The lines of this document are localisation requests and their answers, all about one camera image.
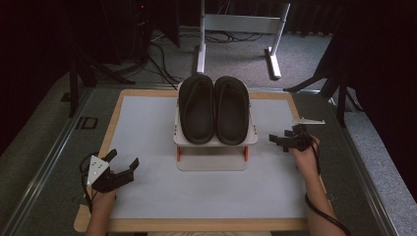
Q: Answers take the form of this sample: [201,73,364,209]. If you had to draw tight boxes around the black slipper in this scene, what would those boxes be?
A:
[213,76,251,147]
[178,73,216,146]

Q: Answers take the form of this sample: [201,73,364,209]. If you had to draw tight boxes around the black floor cables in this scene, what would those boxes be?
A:
[144,29,267,90]

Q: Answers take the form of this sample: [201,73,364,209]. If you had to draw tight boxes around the dark computer tower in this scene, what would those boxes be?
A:
[97,0,153,65]

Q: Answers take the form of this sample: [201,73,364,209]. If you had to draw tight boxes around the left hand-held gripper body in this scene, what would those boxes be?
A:
[87,155,135,194]

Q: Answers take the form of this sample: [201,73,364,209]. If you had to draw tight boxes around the white two-tier shoe rack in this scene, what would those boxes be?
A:
[172,81,259,172]

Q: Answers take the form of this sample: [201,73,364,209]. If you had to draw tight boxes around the metal floor rail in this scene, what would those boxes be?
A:
[0,87,94,236]
[328,96,399,236]

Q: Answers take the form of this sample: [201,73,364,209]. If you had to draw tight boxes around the right hand-held gripper cable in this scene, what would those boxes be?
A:
[304,137,352,236]

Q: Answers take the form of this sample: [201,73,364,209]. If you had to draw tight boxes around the person's left hand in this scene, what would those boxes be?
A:
[87,188,118,211]

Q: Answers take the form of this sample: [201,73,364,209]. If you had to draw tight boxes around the white desk frame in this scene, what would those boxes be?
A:
[196,0,292,81]

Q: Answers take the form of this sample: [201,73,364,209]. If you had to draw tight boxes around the person's right hand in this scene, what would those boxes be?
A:
[289,136,321,181]

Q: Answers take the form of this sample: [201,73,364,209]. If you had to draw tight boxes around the black rectangular floor frame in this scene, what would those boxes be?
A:
[75,116,99,131]

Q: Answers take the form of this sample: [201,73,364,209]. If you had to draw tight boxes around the black tripod stand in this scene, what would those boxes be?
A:
[283,32,365,129]
[67,48,136,118]

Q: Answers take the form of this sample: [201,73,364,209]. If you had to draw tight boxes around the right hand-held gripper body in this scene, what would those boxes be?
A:
[284,117,327,152]

